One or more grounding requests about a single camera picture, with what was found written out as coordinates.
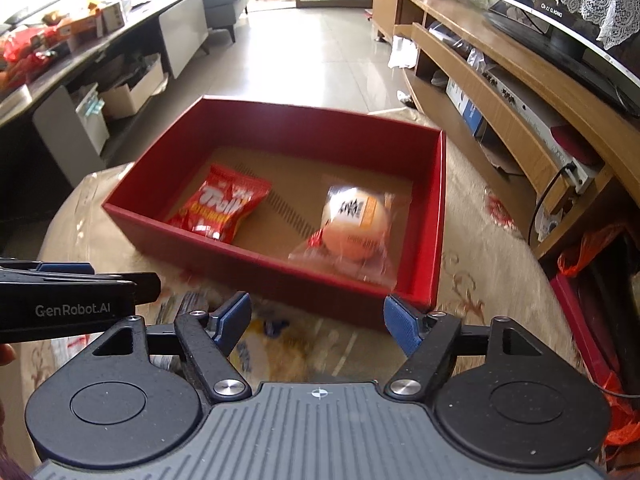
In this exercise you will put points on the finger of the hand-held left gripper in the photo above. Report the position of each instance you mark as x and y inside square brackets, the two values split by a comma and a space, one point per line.
[145, 286]
[65, 266]

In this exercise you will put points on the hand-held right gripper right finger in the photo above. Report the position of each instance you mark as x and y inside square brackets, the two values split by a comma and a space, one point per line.
[402, 324]

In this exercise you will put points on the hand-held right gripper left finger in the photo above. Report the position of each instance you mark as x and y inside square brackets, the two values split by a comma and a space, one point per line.
[231, 319]

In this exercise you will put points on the grey striped snack packet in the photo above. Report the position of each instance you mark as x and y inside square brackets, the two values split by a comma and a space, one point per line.
[185, 302]

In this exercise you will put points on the yellow and blue snack packet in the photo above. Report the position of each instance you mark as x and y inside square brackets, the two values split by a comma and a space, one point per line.
[280, 345]

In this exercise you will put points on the round bun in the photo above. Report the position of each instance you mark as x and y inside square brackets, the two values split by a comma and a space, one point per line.
[352, 225]

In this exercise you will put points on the red snack packet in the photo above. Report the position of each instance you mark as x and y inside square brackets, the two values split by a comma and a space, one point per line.
[220, 202]

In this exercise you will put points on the red cardboard box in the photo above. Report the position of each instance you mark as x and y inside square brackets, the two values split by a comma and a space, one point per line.
[320, 125]

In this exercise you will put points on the person's left hand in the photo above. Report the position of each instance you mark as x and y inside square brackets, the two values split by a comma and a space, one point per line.
[6, 355]

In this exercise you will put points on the beige floral tablecloth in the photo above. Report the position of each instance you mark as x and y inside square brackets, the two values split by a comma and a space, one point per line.
[480, 245]

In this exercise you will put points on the red flat case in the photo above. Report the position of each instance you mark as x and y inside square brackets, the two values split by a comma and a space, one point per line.
[582, 325]

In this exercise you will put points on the open cardboard box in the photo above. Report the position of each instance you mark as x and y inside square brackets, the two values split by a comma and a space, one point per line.
[130, 90]

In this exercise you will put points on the orange plastic bag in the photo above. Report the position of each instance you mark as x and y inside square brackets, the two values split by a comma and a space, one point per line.
[592, 247]

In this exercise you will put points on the red plastic bag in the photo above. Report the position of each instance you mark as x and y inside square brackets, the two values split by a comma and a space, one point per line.
[27, 50]

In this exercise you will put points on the blue and white box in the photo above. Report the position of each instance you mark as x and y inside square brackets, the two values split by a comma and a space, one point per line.
[467, 107]

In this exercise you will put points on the white set-top box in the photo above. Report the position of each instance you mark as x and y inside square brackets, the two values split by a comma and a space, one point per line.
[540, 120]

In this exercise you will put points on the wooden television stand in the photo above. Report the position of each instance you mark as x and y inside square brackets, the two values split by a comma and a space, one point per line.
[505, 90]

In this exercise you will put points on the dark coffee table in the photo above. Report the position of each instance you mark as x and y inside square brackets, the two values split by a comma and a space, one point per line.
[150, 15]

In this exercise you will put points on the white paper bag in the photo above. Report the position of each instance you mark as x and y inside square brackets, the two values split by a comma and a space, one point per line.
[402, 52]

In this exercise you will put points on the grey sofa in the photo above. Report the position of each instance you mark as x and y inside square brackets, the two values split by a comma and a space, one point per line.
[225, 2]

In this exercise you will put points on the black television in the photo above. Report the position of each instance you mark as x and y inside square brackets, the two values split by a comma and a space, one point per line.
[560, 30]

